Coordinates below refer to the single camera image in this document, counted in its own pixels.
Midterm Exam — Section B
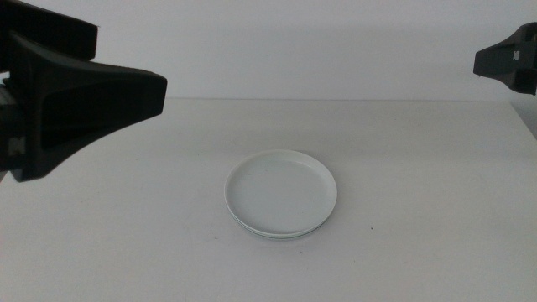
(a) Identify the white shallow bowl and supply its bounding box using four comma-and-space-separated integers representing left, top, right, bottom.
223, 148, 338, 238

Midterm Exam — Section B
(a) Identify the pale green shallow bowl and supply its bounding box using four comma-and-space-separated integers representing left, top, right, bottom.
229, 216, 326, 241

